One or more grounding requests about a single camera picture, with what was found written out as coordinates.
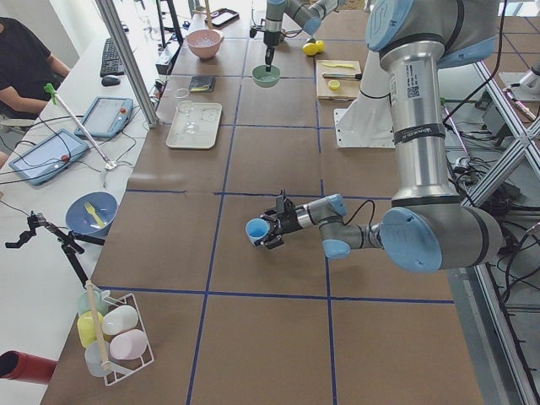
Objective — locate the blue teach pendant tablet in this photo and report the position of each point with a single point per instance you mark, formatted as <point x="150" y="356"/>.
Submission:
<point x="49" y="157"/>

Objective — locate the pink plastic cup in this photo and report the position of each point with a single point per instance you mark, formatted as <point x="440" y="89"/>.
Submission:
<point x="129" y="345"/>

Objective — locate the clear glass dish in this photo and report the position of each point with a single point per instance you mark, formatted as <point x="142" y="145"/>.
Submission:
<point x="182" y="93"/>

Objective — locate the yellow lemon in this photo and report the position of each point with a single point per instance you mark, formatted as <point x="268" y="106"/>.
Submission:
<point x="310" y="49"/>
<point x="320" y="46"/>

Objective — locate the cream bear tray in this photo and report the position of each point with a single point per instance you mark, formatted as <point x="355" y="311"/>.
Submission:
<point x="207" y="117"/>

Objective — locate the silver rod with green clip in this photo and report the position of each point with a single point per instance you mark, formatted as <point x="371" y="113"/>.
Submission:
<point x="57" y="99"/>

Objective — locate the white plastic cup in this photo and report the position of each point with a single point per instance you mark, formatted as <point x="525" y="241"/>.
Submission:
<point x="121" y="319"/>

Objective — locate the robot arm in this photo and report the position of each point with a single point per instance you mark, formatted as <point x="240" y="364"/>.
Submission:
<point x="427" y="228"/>
<point x="309" y="19"/>

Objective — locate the yellow plastic fork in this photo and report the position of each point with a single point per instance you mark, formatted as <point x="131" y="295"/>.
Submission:
<point x="92" y="211"/>

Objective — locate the person in black shirt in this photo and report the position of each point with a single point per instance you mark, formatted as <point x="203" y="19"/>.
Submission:
<point x="27" y="65"/>

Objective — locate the green bowl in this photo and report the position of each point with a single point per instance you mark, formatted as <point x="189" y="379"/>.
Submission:
<point x="266" y="77"/>

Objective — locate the black keyboard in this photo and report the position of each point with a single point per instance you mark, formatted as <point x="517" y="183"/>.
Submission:
<point x="111" y="63"/>

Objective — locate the red cylinder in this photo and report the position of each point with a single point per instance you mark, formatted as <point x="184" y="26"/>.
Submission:
<point x="19" y="366"/>

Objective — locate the light blue plastic cup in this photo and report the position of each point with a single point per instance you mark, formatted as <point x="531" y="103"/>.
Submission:
<point x="256" y="230"/>

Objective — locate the aluminium frame post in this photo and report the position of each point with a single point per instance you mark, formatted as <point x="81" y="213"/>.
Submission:
<point x="113" y="24"/>

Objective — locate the wooden rack handle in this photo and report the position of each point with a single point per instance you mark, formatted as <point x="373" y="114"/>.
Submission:
<point x="105" y="360"/>

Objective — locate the dark grey cloth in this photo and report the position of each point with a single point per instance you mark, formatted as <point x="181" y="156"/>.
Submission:
<point x="202" y="84"/>

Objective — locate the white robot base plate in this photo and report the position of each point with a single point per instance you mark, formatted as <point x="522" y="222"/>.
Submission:
<point x="367" y="122"/>

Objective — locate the wooden cutting board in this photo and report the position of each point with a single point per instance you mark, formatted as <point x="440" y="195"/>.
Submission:
<point x="349" y="88"/>

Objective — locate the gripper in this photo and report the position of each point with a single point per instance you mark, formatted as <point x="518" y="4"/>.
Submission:
<point x="268" y="39"/>

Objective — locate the blue bowl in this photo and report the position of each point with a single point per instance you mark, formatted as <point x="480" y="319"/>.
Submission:
<point x="79" y="221"/>

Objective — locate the half lemon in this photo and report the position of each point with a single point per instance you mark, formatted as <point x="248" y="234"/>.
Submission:
<point x="334" y="85"/>

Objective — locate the translucent grey plastic cup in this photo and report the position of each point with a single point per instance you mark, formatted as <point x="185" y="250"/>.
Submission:
<point x="93" y="360"/>

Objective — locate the green plastic cup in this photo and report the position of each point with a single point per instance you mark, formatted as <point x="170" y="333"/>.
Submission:
<point x="84" y="305"/>

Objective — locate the clear wine glass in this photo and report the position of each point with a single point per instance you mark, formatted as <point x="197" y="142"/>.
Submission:
<point x="185" y="108"/>

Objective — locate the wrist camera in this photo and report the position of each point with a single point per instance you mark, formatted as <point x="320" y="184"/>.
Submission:
<point x="283" y="205"/>

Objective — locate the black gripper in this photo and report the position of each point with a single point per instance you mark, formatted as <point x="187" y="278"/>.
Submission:
<point x="288" y="223"/>

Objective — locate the white wire cup rack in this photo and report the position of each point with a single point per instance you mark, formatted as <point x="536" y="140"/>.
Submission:
<point x="122" y="369"/>

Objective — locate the yellow plastic cup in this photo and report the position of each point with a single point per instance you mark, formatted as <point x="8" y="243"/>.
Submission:
<point x="86" y="329"/>

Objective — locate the silver handled knife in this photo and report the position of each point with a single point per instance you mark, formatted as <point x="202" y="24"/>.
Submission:
<point x="343" y="76"/>

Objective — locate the black computer mouse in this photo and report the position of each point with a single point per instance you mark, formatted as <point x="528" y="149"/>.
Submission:
<point x="110" y="80"/>

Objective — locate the yellow plastic knife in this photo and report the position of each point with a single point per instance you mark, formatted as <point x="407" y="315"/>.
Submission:
<point x="339" y="65"/>

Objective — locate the pink bowl of ice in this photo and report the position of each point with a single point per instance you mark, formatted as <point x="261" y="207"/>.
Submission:
<point x="205" y="43"/>

